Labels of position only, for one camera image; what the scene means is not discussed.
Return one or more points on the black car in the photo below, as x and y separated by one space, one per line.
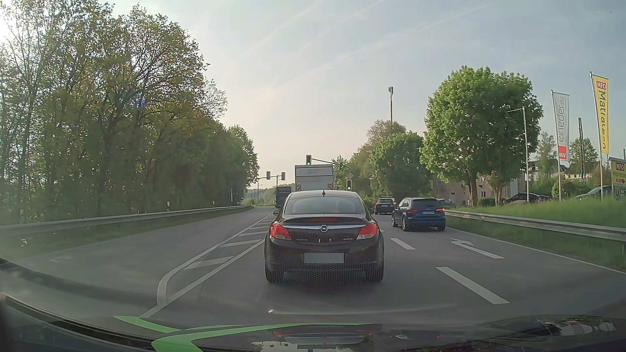
323 244

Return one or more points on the lamp post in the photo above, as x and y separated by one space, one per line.
526 156

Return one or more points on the metal guard rail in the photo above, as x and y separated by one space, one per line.
122 217
547 225

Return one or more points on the dark pole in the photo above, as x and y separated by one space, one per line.
581 149

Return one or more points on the white banner flag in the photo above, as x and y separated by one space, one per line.
561 127

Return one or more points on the row of trees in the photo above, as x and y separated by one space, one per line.
107 122

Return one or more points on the road markings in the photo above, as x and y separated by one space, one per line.
472 285

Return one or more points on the yellow banner flag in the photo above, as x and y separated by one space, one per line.
601 115

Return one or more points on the parked dark car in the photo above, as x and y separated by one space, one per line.
524 197
594 191

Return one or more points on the large green tree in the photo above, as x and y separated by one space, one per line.
479 127

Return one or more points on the tall antenna mast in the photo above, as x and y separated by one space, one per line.
391 105

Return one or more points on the blue car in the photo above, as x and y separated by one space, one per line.
419 215

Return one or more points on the dark lorry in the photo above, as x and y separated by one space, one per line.
282 194

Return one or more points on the grey asphalt road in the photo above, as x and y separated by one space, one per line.
122 264

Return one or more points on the yellow billboard sign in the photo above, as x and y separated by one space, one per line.
618 173

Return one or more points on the grass verge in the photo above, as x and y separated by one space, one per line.
98 233
562 222

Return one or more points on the beige building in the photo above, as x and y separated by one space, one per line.
455 191

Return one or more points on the car's own bonnet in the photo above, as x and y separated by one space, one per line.
440 337

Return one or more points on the white box lorry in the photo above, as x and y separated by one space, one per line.
314 178

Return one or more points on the house with dark roof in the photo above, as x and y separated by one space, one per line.
582 170

